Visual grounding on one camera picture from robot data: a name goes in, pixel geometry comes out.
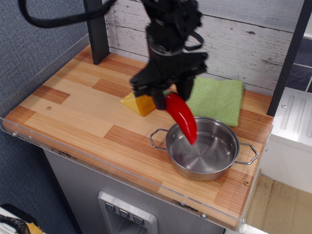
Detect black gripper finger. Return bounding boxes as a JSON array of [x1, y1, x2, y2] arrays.
[[151, 87, 167, 110], [175, 77, 194, 100]]

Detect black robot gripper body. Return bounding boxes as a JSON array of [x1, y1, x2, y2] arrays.
[[130, 44, 208, 97]]

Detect red toy chili pepper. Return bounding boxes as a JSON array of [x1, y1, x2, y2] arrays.
[[163, 90, 197, 145]]

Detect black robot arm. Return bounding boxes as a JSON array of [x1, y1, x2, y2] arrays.
[[130, 0, 208, 110]]

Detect stainless steel pot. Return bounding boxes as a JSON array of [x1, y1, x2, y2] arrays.
[[150, 117, 258, 181]]

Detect yellow toy cheese wedge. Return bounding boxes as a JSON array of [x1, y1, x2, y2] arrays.
[[119, 92, 156, 117]]

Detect green folded cloth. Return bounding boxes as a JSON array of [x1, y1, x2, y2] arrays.
[[187, 77, 244, 127]]

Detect silver dispenser button panel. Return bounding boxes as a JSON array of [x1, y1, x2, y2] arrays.
[[98, 191, 158, 234]]

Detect grey toy fridge cabinet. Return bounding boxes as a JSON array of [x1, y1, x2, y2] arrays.
[[44, 150, 225, 234]]

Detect dark grey left post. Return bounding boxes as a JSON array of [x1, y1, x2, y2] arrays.
[[83, 0, 110, 65]]

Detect dark grey post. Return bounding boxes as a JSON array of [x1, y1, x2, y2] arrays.
[[267, 0, 312, 117], [83, 0, 110, 65]]

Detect dark grey right post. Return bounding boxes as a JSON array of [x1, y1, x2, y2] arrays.
[[267, 0, 312, 117]]

